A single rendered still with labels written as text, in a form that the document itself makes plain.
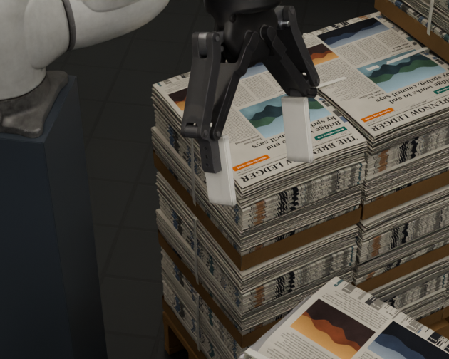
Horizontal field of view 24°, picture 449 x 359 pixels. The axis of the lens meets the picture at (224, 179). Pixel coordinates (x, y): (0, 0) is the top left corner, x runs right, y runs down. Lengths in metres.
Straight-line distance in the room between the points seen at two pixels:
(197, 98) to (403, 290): 1.53
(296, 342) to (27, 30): 0.67
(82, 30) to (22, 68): 0.12
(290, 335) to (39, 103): 0.65
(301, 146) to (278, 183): 0.85
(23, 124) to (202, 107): 0.83
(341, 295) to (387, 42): 0.99
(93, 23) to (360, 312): 0.67
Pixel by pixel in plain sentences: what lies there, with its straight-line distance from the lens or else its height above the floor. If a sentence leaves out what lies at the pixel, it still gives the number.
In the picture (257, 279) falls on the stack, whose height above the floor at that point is 0.56.
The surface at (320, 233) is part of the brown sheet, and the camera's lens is 2.10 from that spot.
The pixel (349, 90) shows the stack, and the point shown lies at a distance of 2.14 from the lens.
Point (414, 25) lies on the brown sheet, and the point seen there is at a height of 0.86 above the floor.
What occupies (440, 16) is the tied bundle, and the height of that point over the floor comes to 0.92.
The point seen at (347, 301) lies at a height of 1.03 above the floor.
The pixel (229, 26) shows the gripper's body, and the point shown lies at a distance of 0.98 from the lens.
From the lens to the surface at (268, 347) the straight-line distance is 1.35.
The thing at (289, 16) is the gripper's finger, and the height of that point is 1.51.
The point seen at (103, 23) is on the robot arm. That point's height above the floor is 1.14.
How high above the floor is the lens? 2.05
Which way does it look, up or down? 40 degrees down
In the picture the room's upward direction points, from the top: straight up
